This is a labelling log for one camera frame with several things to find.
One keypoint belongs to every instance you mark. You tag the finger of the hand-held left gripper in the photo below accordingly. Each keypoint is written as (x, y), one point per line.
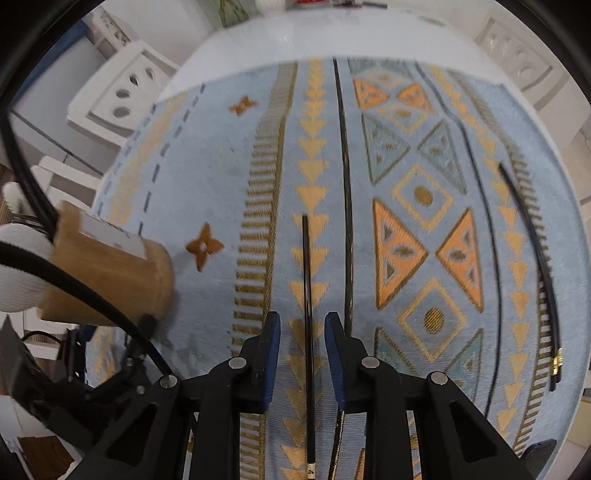
(143, 341)

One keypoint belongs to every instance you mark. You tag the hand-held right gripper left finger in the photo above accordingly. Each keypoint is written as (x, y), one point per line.
(272, 355)

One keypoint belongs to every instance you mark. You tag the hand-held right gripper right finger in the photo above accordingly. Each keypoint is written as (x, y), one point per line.
(334, 360)

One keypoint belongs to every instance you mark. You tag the wooden utensil holder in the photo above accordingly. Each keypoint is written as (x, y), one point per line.
(106, 272)

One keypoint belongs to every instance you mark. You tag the black chopstick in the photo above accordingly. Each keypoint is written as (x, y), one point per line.
(547, 277)
(39, 198)
(21, 170)
(307, 277)

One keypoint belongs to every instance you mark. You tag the white dining chair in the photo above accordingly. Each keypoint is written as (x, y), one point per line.
(512, 50)
(115, 83)
(64, 180)

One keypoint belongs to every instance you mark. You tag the patterned blue tablecloth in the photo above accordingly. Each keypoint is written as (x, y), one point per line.
(207, 161)

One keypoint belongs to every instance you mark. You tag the white shelf rack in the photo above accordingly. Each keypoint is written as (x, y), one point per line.
(113, 30)

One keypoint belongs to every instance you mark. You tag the glass vase with green plants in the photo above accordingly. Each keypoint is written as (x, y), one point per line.
(233, 11)

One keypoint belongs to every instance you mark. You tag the white vase with flowers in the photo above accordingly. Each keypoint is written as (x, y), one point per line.
(270, 5)

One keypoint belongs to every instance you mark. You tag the red tea cup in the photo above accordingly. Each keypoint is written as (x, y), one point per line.
(314, 2)

